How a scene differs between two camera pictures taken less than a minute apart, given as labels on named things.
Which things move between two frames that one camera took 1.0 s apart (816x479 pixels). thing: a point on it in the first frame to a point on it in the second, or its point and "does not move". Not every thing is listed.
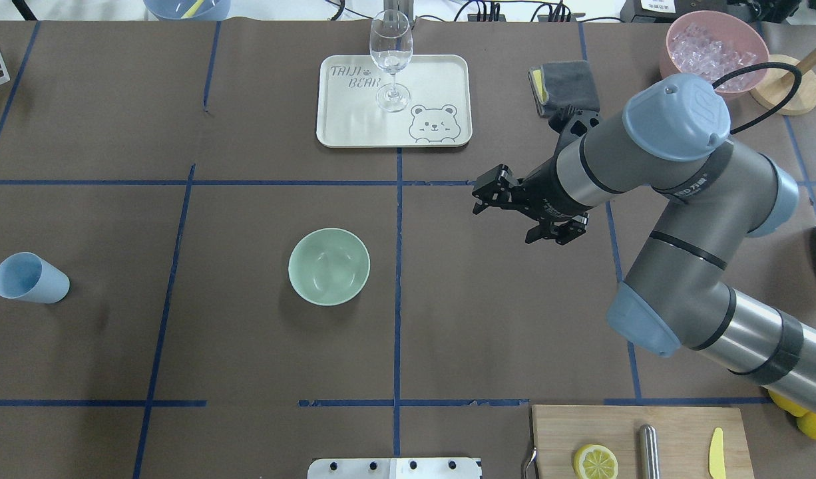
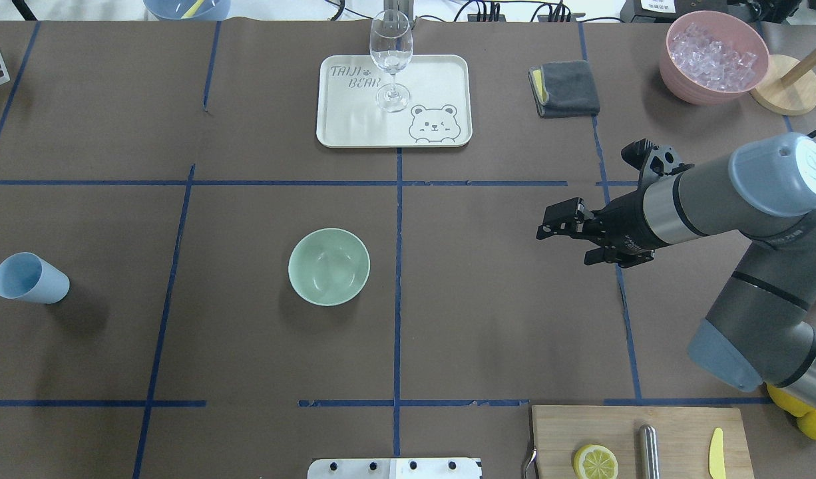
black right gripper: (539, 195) to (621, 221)
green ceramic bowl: (329, 267) does not move
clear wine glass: (391, 42) does not move
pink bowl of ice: (710, 43) does not move
